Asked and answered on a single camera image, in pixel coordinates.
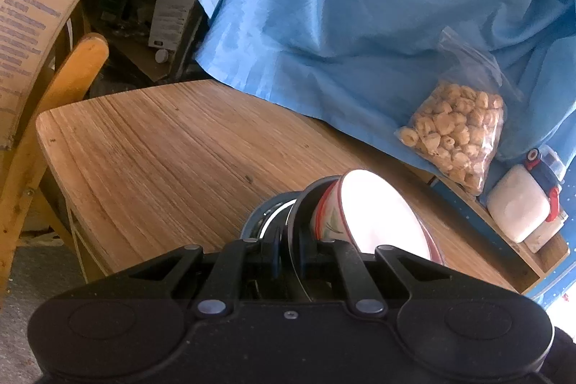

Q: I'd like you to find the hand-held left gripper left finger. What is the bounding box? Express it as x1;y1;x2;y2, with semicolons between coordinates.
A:
121;238;282;318

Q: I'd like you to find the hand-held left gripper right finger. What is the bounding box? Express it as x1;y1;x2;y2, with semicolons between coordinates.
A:
299;238;455;318

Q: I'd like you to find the white bowl with red rim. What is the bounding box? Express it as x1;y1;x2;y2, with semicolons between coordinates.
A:
338;169;438;264
310;181;446;268

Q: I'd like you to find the large stainless steel plate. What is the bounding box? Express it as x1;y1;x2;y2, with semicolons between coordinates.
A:
287;186;316;303

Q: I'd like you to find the wooden desktop shelf riser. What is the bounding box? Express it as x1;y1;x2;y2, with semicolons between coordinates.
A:
420;166;571;295

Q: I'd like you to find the clear bag of puffed snacks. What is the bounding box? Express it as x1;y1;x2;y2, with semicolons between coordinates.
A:
394;26;526;198

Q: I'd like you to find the white bottle with blue cap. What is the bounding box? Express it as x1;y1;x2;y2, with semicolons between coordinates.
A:
487;148;567;244

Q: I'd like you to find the small white jar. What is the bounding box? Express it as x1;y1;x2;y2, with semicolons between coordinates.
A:
524;208;568;255

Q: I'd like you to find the blue polka-dot cloth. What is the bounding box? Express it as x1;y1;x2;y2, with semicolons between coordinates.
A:
533;226;576;309

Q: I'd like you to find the wooden chair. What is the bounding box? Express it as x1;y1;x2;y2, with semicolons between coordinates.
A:
0;32;110;291

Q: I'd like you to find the plain blue cloth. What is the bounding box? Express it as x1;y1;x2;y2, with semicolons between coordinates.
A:
193;0;576;169

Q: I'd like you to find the white printed carton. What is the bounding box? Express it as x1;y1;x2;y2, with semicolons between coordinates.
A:
148;0;199;66

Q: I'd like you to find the cardboard box with blue print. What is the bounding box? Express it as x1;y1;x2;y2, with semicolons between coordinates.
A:
0;0;105;151

